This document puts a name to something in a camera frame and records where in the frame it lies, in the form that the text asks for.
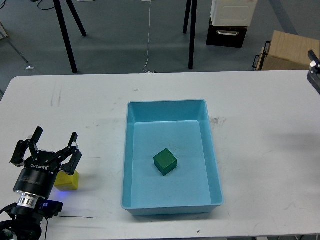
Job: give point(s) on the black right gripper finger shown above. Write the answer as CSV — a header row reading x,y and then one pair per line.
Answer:
x,y
313,75

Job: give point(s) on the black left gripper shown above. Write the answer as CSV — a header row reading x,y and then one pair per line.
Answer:
x,y
42,167

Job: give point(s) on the yellow block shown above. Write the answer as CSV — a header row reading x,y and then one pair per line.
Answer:
x,y
65,182

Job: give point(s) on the green block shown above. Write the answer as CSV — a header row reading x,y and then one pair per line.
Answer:
x,y
165,161

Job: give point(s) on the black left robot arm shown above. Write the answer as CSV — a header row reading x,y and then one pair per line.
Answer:
x,y
27,214

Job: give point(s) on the light blue plastic box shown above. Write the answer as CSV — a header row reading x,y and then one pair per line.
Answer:
x,y
182,126

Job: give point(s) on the black zip tie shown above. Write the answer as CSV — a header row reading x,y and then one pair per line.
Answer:
x,y
80,217

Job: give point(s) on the grey stand leg left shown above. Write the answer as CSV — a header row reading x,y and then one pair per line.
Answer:
x,y
5,36

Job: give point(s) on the black table leg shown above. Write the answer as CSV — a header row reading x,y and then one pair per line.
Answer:
x,y
76,17
186,16
65,35
193,14

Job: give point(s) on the black table leg inner right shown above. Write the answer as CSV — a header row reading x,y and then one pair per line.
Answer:
x,y
186,16

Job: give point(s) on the black table leg inner left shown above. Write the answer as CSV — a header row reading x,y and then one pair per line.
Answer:
x,y
76,17

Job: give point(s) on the black case with handle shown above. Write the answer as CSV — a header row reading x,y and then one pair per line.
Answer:
x,y
226,36

